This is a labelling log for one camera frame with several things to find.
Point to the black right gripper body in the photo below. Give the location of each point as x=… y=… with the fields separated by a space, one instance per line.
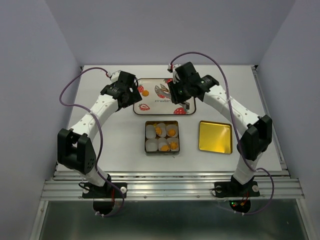
x=184 y=93

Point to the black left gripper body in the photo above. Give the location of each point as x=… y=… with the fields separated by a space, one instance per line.
x=134 y=97

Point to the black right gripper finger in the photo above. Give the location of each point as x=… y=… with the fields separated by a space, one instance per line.
x=185 y=105
x=174 y=90

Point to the metal tongs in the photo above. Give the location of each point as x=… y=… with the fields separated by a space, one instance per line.
x=159 y=92

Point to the swirl cookie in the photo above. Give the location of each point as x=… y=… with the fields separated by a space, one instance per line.
x=171 y=132

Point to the square cookie tin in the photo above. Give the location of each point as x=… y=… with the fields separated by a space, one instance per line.
x=158 y=153

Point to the gold tin lid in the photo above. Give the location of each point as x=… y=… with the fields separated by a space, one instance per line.
x=215 y=137

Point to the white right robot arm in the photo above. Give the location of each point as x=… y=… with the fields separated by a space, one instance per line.
x=253 y=132

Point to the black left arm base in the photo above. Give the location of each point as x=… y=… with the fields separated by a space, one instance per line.
x=90 y=191

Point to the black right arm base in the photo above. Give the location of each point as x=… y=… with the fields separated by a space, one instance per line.
x=230 y=189

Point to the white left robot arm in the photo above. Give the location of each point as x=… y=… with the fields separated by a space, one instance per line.
x=75 y=148

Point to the strawberry print tray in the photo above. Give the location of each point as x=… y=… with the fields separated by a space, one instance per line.
x=154 y=104

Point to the white paper cup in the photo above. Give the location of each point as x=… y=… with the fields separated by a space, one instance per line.
x=150 y=132
x=172 y=126
x=151 y=145
x=163 y=126
x=174 y=139
x=162 y=141

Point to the aluminium rail frame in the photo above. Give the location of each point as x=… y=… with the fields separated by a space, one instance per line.
x=169 y=197

